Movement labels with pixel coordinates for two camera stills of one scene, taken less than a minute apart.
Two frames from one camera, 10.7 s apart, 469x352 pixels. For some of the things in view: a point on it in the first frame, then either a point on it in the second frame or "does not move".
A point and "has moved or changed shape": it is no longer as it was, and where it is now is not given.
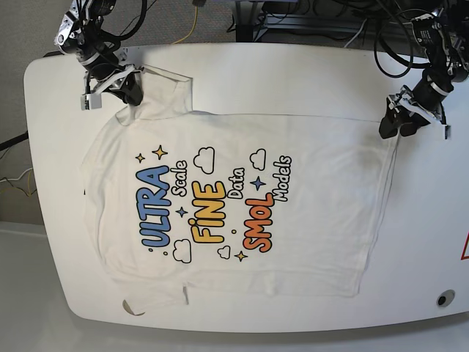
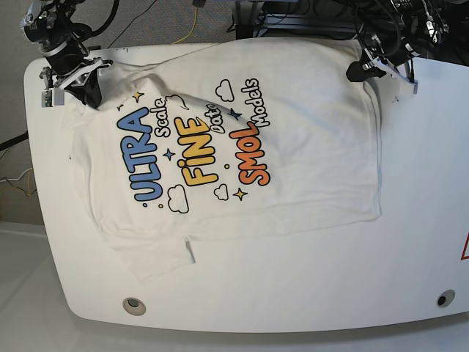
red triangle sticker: x=463 y=257 does not move
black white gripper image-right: x=425 y=95 -> x=396 y=59
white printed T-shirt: x=182 y=201 has moved or changed shape
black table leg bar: x=15 y=140 does not move
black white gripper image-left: x=105 y=65 -> x=70 y=65
